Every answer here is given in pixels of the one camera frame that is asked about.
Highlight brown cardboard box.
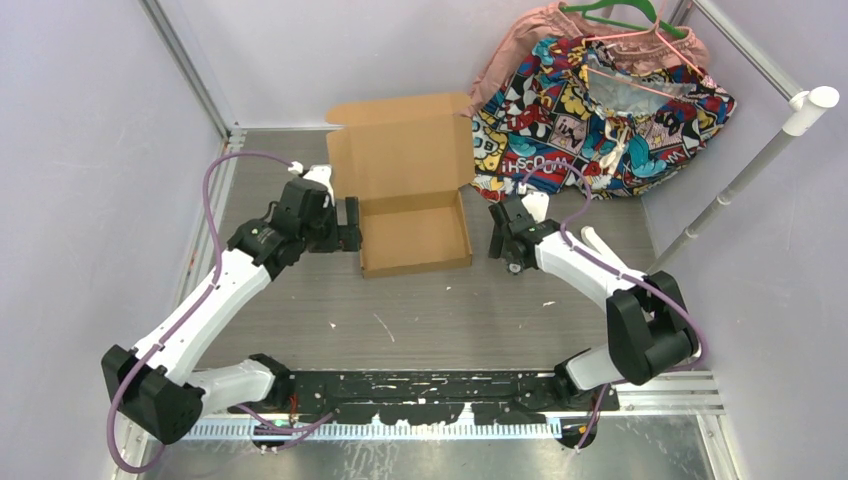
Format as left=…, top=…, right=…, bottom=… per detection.
left=325, top=92, right=475, bottom=279

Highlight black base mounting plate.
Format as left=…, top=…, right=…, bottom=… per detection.
left=247, top=370, right=620, bottom=426

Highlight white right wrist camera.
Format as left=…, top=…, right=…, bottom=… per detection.
left=517, top=184, right=550, bottom=223

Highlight aluminium corner post left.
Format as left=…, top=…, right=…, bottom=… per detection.
left=139, top=0, right=234, bottom=138

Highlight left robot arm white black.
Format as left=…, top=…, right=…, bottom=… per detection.
left=101, top=177, right=362, bottom=445

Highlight green plastic hanger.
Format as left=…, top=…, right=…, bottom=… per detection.
left=560, top=0, right=689, bottom=40

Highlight colourful comic print shorts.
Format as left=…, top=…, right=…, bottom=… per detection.
left=472, top=36, right=736, bottom=202

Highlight white grey clothes rack stand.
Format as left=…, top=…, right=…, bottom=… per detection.
left=580, top=86, right=841, bottom=280

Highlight pink garment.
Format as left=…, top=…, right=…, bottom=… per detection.
left=464, top=2, right=710, bottom=117

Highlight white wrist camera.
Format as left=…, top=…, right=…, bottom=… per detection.
left=517, top=184, right=550, bottom=223
left=287, top=161, right=335, bottom=203

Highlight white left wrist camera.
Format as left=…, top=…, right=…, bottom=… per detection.
left=287, top=161, right=335, bottom=203

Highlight pink wire hanger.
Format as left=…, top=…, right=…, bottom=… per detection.
left=573, top=16, right=710, bottom=111

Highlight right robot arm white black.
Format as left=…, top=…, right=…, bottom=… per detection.
left=489, top=195, right=705, bottom=411

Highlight aluminium corner post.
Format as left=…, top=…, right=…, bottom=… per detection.
left=139, top=0, right=234, bottom=138
left=669, top=0, right=805, bottom=100

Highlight aluminium corner post right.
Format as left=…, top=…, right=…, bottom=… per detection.
left=669, top=0, right=805, bottom=100

